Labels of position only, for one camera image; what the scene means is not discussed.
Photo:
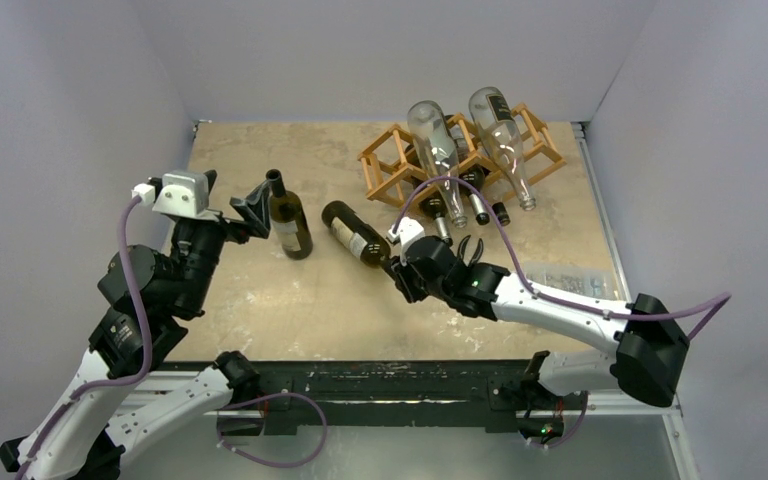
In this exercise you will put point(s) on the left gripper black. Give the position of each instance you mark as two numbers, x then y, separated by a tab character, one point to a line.
255	212

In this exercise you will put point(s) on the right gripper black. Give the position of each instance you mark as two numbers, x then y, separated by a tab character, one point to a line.
408	276

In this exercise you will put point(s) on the dark green bottle silver neck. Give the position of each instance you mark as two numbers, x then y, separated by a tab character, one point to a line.
434	207

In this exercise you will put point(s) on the dark green bottle back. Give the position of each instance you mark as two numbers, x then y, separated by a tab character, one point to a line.
357	236

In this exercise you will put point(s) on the square clear whisky bottle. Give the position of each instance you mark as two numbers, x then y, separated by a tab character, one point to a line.
501	212

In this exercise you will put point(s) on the clear glass bottle tall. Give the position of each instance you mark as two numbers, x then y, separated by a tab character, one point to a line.
501	139

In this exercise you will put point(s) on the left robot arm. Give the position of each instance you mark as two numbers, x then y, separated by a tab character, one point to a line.
150	296

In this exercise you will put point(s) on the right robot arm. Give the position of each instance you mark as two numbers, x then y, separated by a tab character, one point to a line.
635	347

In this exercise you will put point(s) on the dark green bottle left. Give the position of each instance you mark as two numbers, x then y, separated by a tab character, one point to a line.
288	218

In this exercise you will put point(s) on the wooden wine rack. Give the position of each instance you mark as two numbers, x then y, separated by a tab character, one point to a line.
390	165

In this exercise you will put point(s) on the clear plastic parts box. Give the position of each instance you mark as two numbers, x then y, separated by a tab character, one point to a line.
579	280

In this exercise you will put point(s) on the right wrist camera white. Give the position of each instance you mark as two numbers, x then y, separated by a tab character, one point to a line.
405	233

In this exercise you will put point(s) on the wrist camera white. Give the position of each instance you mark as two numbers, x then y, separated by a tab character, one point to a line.
405	233
179	194

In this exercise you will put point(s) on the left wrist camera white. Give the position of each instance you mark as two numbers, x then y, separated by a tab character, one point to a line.
179	194

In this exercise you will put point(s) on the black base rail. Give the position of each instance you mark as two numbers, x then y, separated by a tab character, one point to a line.
493	395

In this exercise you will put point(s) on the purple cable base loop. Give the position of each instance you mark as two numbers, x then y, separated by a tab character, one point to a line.
283	429

